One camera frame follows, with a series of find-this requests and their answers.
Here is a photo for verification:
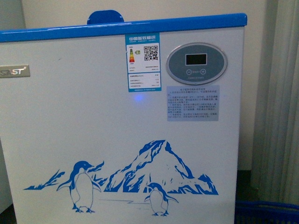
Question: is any sliding glass lid blue handle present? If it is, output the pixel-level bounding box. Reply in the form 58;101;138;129
87;9;124;25

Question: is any white chest freezer blue rim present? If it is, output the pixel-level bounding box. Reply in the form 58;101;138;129
0;13;247;224

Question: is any pale instruction sticker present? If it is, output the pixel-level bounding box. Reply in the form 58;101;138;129
167;85;220;121

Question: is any blue energy label sticker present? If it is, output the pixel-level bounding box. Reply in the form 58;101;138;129
125;33;162;92

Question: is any oval grey control panel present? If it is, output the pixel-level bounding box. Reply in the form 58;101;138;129
166;42;228;85

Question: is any blue plastic basket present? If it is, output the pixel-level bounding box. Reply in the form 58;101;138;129
234;201;299;224

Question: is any white vertical curtain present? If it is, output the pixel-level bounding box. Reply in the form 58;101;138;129
251;0;299;204

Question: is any silver brand badge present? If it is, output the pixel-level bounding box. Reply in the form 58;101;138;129
0;65;30;78

